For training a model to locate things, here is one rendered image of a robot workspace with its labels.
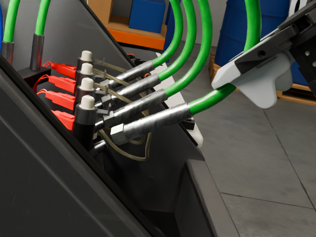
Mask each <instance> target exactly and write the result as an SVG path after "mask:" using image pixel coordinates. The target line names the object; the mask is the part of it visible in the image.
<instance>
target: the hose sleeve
mask: <svg viewBox="0 0 316 237"><path fill-rule="evenodd" d="M192 117H194V115H192V113H191V112H190V109H189V102H185V103H182V104H178V105H176V106H174V107H170V108H169V109H166V110H164V111H161V112H158V113H155V114H152V115H150V116H147V117H144V118H140V119H139V120H135V121H133V122H131V123H128V124H125V125H124V133H125V136H126V137H127V138H128V139H130V140H131V139H134V138H136V137H141V136H142V135H146V134H148V133H151V132H153V131H156V130H159V129H162V128H164V127H167V126H170V125H173V124H177V123H179V122H181V121H185V120H187V119H190V118H192Z"/></svg>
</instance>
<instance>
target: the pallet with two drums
mask: <svg viewBox="0 0 316 237"><path fill-rule="evenodd" d="M259 1H260V7H261V39H262V38H263V37H265V36H266V35H268V34H269V33H271V32H272V31H274V30H275V29H276V28H277V27H278V26H279V25H280V24H281V23H283V22H284V21H285V20H286V19H287V17H288V16H289V13H288V11H289V4H290V0H259ZM226 4H227V5H226V9H225V14H224V18H223V22H222V27H221V29H220V36H219V41H218V45H217V49H216V53H214V52H211V55H210V60H209V65H208V68H209V69H210V77H212V81H211V84H212V82H213V79H214V77H215V75H216V73H217V71H218V70H219V69H220V68H221V67H223V66H224V65H226V64H228V62H229V61H230V60H231V59H232V58H234V57H235V56H237V55H238V54H240V53H241V52H243V51H244V48H245V43H246V37H247V12H246V6H245V0H227V2H226ZM288 18H289V17H288ZM298 67H299V65H298V63H297V62H296V61H295V62H294V63H293V64H292V65H291V71H292V79H293V86H292V88H290V89H288V90H287V91H286V92H291V93H296V94H300V95H307V96H312V97H315V96H314V94H313V93H312V92H311V90H310V88H309V87H308V86H307V84H308V83H307V81H306V80H305V78H304V77H303V75H302V74H301V72H300V71H299V69H298ZM294 88H295V89H294ZM304 90H305V91H304ZM306 90H307V91H306ZM309 91H310V92H309ZM276 95H277V99H282V100H287V101H292V102H297V103H303V104H309V105H314V106H316V101H312V100H308V99H303V98H298V97H293V96H288V95H283V94H282V91H278V90H276Z"/></svg>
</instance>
